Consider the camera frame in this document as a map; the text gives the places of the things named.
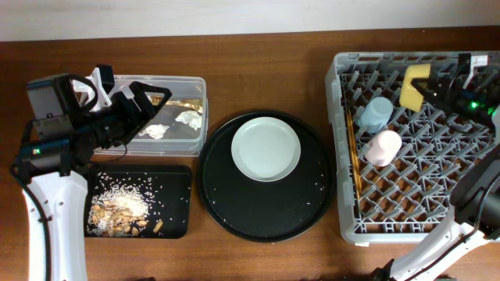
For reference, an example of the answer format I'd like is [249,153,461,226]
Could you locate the yellow bowl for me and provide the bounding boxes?
[399,64,430,112]

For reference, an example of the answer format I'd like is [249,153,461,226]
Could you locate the gold snack wrapper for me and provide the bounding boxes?
[148,95,203,113]

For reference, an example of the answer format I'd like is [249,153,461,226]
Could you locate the light blue plastic cup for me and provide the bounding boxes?
[357,97,393,133]

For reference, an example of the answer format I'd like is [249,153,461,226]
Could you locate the pink plastic cup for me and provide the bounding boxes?
[365,130,402,167]

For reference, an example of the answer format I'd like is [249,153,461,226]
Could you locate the wooden chopstick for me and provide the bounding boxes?
[348,109,363,202]
[345,112,361,200]

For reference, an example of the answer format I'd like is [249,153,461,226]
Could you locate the nut and rice food scraps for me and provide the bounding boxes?
[86,171,188,238]

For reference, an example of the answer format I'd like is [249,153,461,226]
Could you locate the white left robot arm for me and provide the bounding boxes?
[9,74,172,280]

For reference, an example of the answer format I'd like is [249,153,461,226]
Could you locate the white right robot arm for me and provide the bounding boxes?
[370,64,499,280]

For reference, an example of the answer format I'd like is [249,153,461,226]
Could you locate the clear plastic waste bin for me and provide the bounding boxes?
[95,75,209,157]

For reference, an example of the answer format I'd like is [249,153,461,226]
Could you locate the grey dishwasher rack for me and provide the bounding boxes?
[325,52,495,246]

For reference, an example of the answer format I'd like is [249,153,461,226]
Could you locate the crumpled white tissue left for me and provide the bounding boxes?
[137,124,170,140]

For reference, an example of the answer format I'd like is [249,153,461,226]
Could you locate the crumpled white tissue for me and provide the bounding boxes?
[175,110,202,130]
[137,124,170,140]

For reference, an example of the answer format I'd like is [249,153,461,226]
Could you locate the crumpled white tissue right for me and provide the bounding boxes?
[175,110,202,130]

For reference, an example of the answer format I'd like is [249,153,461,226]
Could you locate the black rectangular tray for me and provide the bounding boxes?
[84,163,193,240]

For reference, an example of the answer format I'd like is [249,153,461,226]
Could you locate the light grey round plate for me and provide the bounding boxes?
[231,116,302,183]

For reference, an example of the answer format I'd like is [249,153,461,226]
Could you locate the round black tray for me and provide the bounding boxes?
[197,110,336,242]

